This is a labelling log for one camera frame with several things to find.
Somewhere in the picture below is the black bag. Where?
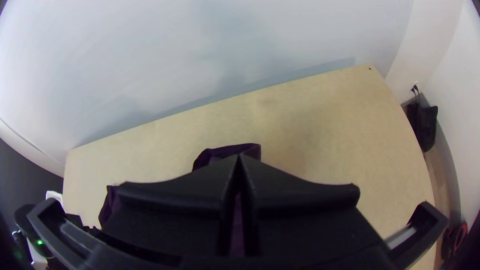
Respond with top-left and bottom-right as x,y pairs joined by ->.
406,102 -> 439,153

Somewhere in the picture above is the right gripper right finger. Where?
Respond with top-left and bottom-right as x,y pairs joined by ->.
239,153 -> 384,260

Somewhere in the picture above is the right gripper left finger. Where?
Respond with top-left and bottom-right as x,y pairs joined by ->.
99,153 -> 241,260

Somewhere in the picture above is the black t-shirt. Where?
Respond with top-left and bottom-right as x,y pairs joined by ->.
98,143 -> 262,258

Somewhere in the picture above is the black cable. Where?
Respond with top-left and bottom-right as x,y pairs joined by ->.
409,84 -> 421,107

